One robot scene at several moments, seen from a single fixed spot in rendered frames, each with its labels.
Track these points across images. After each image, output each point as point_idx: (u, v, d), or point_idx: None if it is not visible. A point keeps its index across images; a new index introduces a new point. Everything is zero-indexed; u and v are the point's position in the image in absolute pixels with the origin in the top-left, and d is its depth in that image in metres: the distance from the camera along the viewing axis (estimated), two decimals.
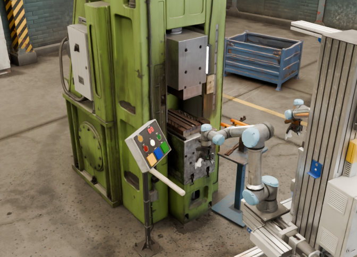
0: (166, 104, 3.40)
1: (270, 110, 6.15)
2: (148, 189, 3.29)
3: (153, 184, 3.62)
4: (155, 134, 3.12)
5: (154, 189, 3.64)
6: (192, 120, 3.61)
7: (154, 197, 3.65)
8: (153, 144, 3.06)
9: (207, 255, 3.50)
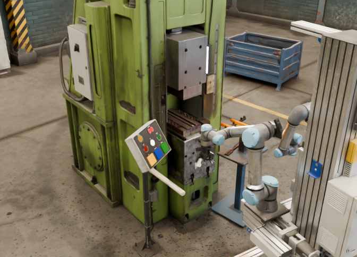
0: (166, 104, 3.40)
1: (270, 110, 6.15)
2: (148, 189, 3.29)
3: (153, 184, 3.62)
4: (155, 134, 3.12)
5: (154, 189, 3.64)
6: (192, 120, 3.61)
7: (154, 197, 3.65)
8: (153, 144, 3.06)
9: (207, 255, 3.50)
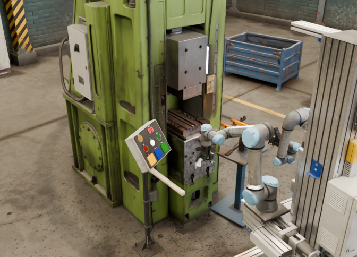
0: (166, 104, 3.40)
1: (270, 110, 6.15)
2: (148, 189, 3.29)
3: (153, 184, 3.62)
4: (155, 134, 3.12)
5: (154, 189, 3.64)
6: (192, 120, 3.61)
7: (154, 197, 3.65)
8: (153, 144, 3.06)
9: (207, 255, 3.50)
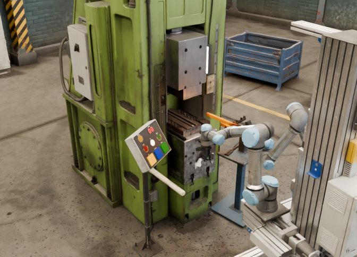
0: (166, 104, 3.40)
1: (270, 110, 6.15)
2: (148, 189, 3.29)
3: (153, 184, 3.62)
4: (155, 134, 3.12)
5: (154, 189, 3.64)
6: (192, 120, 3.61)
7: (154, 197, 3.65)
8: (153, 144, 3.06)
9: (207, 255, 3.50)
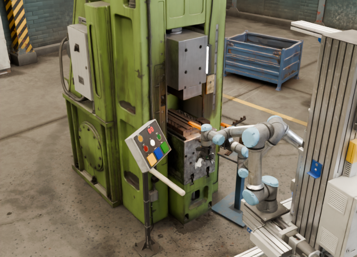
0: (166, 104, 3.40)
1: (270, 110, 6.15)
2: (148, 189, 3.29)
3: (153, 184, 3.62)
4: (155, 134, 3.12)
5: (154, 189, 3.64)
6: (192, 120, 3.61)
7: (154, 197, 3.65)
8: (153, 144, 3.06)
9: (207, 255, 3.50)
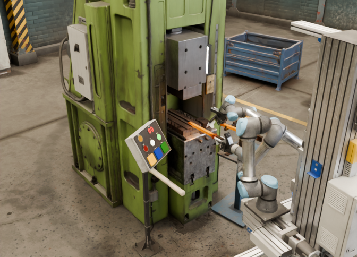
0: (166, 104, 3.40)
1: (270, 110, 6.15)
2: (148, 189, 3.29)
3: (153, 184, 3.62)
4: (155, 134, 3.12)
5: (154, 189, 3.64)
6: (192, 120, 3.61)
7: (154, 197, 3.65)
8: (153, 144, 3.06)
9: (207, 255, 3.50)
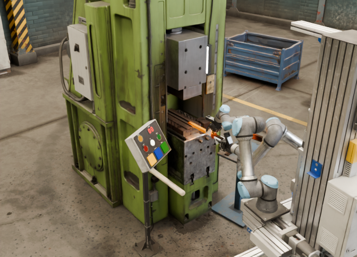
0: (166, 104, 3.40)
1: (270, 110, 6.15)
2: (148, 189, 3.29)
3: (153, 184, 3.62)
4: (155, 134, 3.12)
5: (154, 189, 3.64)
6: (192, 120, 3.61)
7: (154, 197, 3.65)
8: (153, 144, 3.06)
9: (207, 255, 3.50)
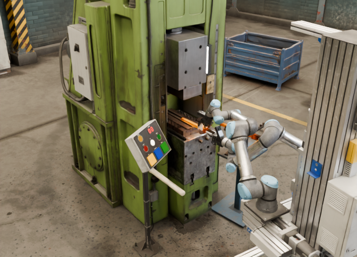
0: (166, 104, 3.40)
1: (270, 110, 6.15)
2: (148, 189, 3.29)
3: (153, 184, 3.62)
4: (155, 134, 3.12)
5: (154, 189, 3.64)
6: (192, 120, 3.61)
7: (154, 197, 3.65)
8: (153, 144, 3.06)
9: (207, 255, 3.50)
